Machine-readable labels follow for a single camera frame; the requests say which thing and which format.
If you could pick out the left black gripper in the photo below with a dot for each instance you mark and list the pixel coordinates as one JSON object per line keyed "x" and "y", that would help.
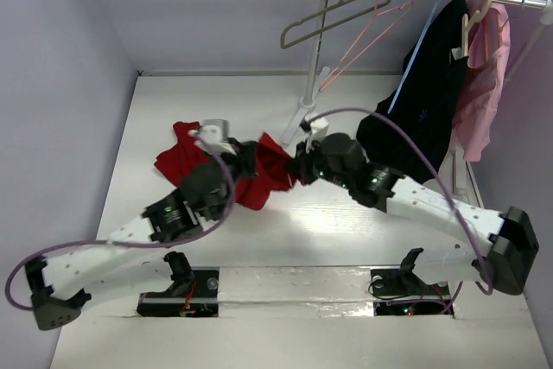
{"x": 245, "y": 156}

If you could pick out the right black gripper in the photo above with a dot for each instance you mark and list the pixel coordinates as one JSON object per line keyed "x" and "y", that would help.
{"x": 302, "y": 166}

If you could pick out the red t shirt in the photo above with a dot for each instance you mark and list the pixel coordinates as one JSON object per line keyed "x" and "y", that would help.
{"x": 271, "y": 159}

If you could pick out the blue wire hanger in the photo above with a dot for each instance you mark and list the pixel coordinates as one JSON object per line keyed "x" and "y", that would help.
{"x": 413, "y": 55}

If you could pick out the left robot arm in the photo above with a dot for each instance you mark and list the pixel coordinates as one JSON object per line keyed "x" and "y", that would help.
{"x": 140, "y": 256}

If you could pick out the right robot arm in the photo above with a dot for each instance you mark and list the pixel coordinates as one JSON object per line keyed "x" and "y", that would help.
{"x": 497, "y": 248}

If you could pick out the black t shirt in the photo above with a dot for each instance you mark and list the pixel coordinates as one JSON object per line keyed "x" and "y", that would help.
{"x": 426, "y": 105}

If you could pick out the wooden hanger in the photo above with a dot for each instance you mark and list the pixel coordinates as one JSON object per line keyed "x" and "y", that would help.
{"x": 468, "y": 21}

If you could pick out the pink shirt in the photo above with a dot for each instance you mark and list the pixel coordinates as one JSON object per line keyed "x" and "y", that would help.
{"x": 488, "y": 53}

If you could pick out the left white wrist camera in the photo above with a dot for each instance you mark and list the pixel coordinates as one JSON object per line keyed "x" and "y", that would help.
{"x": 212, "y": 136}

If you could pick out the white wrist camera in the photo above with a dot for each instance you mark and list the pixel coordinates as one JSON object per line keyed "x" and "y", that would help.
{"x": 315, "y": 127}
{"x": 212, "y": 136}

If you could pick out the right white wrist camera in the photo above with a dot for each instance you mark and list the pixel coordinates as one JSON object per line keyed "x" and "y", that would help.
{"x": 315, "y": 127}

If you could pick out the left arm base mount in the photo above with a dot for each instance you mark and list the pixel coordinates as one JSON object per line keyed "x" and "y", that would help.
{"x": 201, "y": 300}

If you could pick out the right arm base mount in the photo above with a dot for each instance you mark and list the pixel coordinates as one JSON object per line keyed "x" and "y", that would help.
{"x": 399, "y": 292}

